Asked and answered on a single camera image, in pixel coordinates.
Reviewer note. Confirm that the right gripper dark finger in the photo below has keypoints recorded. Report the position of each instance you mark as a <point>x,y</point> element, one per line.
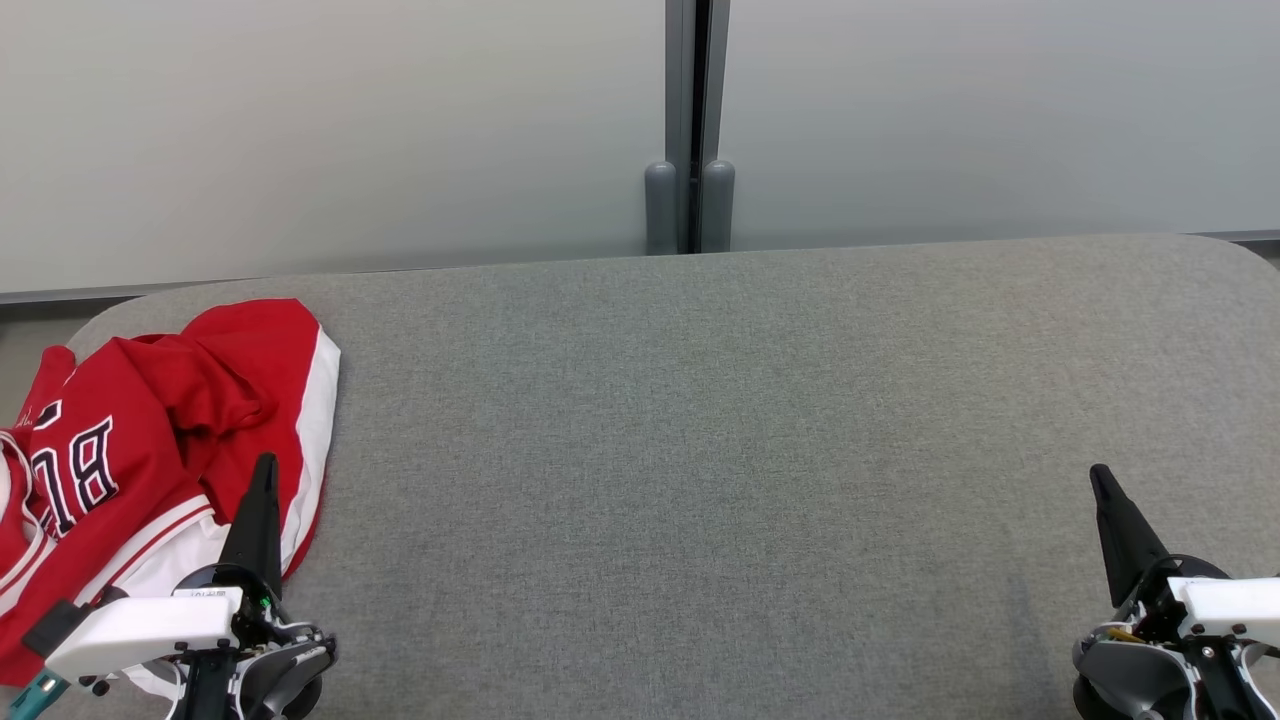
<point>1125,540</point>

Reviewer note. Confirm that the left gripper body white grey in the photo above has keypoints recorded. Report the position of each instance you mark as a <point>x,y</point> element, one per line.
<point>140,630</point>

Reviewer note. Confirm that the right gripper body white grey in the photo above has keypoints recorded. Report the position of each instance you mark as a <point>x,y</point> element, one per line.
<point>1225,605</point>

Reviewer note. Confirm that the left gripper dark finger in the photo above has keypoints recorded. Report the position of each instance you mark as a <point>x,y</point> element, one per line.
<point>258,530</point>

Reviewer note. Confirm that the red basketball jersey white sleeves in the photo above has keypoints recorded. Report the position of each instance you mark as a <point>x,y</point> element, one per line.
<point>130,430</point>

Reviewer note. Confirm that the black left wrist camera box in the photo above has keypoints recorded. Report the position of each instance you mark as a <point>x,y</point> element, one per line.
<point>55,625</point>

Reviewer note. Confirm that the teal left camera connector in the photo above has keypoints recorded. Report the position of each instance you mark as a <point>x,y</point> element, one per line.
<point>35,695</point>

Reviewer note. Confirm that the grey metal partition post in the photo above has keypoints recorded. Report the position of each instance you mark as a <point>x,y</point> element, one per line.
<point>682,100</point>

